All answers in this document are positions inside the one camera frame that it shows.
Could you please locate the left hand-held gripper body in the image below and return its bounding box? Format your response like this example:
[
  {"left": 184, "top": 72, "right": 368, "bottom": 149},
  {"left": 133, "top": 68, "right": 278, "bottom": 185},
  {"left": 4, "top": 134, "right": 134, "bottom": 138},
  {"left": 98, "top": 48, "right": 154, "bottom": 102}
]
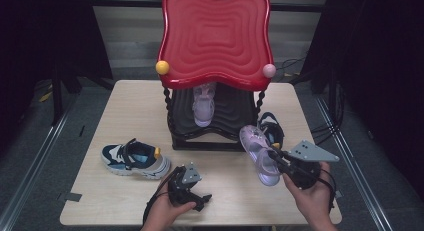
[{"left": 167, "top": 162, "right": 203, "bottom": 206}]

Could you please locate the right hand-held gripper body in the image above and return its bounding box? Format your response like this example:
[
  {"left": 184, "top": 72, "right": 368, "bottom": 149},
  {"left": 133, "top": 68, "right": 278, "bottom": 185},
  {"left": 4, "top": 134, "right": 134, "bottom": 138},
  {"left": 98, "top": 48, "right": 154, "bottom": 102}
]
[{"left": 283, "top": 139, "right": 340, "bottom": 191}]

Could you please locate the navy and white sneaker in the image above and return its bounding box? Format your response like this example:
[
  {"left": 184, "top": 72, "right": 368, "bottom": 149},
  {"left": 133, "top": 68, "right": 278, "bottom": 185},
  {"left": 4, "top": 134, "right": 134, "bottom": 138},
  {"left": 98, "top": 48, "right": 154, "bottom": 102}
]
[
  {"left": 258, "top": 111, "right": 285, "bottom": 150},
  {"left": 100, "top": 138, "right": 172, "bottom": 181}
]

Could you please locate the purple translucent sandal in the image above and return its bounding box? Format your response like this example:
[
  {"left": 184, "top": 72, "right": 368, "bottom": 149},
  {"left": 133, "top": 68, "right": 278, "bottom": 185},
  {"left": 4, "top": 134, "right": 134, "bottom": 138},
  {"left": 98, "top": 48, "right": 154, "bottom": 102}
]
[
  {"left": 192, "top": 82, "right": 217, "bottom": 128},
  {"left": 239, "top": 124, "right": 283, "bottom": 187}
]

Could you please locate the red and black shoe rack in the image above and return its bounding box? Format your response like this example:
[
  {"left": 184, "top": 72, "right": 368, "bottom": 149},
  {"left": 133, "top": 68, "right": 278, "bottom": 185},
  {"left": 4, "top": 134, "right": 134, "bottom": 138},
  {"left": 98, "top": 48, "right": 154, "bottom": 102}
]
[{"left": 155, "top": 0, "right": 278, "bottom": 153}]

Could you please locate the person's left hand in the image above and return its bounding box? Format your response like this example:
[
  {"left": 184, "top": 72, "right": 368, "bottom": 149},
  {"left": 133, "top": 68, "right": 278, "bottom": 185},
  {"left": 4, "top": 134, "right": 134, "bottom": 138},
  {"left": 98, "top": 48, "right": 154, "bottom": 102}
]
[{"left": 141, "top": 185, "right": 198, "bottom": 231}]

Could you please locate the person's right hand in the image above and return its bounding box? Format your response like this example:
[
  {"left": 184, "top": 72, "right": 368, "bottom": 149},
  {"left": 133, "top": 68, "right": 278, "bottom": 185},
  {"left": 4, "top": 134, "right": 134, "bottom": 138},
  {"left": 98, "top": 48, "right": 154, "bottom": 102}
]
[{"left": 282, "top": 161, "right": 338, "bottom": 231}]

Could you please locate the dark curtain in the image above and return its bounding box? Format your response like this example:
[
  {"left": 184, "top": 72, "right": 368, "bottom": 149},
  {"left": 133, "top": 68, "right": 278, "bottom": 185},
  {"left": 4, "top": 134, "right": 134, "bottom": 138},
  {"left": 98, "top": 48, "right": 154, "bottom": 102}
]
[
  {"left": 299, "top": 0, "right": 424, "bottom": 199},
  {"left": 0, "top": 0, "right": 113, "bottom": 152}
]

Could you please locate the black metal stand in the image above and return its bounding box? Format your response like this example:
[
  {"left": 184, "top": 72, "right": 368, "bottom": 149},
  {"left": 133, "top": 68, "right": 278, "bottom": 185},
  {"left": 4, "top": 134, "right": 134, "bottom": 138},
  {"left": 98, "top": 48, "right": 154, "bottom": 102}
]
[{"left": 49, "top": 62, "right": 114, "bottom": 127}]

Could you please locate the yellow tape strip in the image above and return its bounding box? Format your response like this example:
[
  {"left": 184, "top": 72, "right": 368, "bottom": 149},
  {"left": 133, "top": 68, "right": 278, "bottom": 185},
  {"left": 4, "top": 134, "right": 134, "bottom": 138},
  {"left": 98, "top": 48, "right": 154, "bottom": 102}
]
[{"left": 38, "top": 90, "right": 54, "bottom": 103}]

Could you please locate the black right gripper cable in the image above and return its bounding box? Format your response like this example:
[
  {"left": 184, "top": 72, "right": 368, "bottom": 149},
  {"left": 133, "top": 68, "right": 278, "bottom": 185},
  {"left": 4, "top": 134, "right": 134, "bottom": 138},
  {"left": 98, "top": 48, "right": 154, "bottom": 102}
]
[{"left": 319, "top": 169, "right": 337, "bottom": 214}]

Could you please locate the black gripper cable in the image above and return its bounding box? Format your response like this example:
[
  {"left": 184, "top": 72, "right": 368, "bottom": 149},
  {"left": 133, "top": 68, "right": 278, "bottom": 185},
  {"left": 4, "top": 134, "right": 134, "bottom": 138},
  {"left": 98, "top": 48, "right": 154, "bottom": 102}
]
[
  {"left": 319, "top": 169, "right": 337, "bottom": 214},
  {"left": 142, "top": 166, "right": 185, "bottom": 225}
]

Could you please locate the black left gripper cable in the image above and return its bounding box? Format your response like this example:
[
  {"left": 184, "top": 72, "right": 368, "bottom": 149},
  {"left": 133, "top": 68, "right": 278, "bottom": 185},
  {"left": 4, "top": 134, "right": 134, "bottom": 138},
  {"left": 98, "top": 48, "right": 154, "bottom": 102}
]
[{"left": 142, "top": 166, "right": 185, "bottom": 225}]

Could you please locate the metal floor rail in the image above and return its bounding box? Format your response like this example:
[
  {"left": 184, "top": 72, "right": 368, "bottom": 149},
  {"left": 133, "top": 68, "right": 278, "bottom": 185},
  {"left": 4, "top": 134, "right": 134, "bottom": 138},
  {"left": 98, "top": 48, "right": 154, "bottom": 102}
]
[
  {"left": 0, "top": 100, "right": 79, "bottom": 231},
  {"left": 314, "top": 95, "right": 394, "bottom": 231}
]

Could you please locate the black floor cable bundle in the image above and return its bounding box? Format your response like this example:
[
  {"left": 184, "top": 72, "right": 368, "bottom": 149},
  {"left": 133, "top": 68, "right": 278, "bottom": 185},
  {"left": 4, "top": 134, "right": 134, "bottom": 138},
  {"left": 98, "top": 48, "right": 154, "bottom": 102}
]
[{"left": 311, "top": 79, "right": 346, "bottom": 147}]

